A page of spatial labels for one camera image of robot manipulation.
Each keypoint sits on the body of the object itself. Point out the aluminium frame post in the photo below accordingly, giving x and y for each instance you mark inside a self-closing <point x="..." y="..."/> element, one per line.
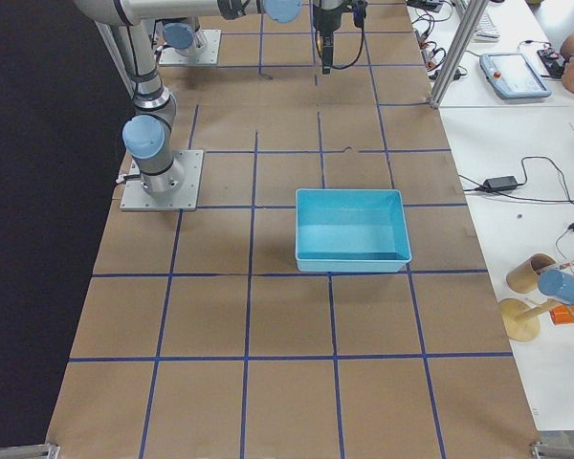
<point x="463" y="35"/>

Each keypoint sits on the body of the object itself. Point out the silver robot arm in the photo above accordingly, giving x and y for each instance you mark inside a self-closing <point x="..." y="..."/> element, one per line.
<point x="147" y="135"/>
<point x="286" y="11"/>

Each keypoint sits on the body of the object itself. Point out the wooden cup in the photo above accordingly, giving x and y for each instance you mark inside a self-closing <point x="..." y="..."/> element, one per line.
<point x="524" y="278"/>

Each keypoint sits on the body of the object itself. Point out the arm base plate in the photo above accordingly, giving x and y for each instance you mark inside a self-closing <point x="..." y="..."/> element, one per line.
<point x="186" y="47"/>
<point x="176" y="189"/>

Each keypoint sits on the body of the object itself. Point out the wooden stand with blue cap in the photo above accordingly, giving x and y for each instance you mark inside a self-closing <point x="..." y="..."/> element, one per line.
<point x="521" y="321"/>

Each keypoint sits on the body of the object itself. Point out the white keyboard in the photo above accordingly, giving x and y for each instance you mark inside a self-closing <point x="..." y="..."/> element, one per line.
<point x="486" y="30"/>

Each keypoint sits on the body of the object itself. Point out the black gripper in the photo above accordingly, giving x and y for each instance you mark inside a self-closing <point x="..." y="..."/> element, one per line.
<point x="324" y="20"/>

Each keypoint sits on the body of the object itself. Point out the orange cylinder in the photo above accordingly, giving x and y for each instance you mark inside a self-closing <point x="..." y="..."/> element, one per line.
<point x="562" y="315"/>

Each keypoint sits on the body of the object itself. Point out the light blue plastic bin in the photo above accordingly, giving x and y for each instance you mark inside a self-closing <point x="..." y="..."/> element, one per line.
<point x="351" y="231"/>

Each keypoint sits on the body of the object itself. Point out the teach pendant tablet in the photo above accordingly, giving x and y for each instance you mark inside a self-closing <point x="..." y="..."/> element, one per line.
<point x="512" y="76"/>

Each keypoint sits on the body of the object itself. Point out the black power adapter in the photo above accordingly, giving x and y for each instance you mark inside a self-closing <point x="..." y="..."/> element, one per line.
<point x="498" y="184"/>

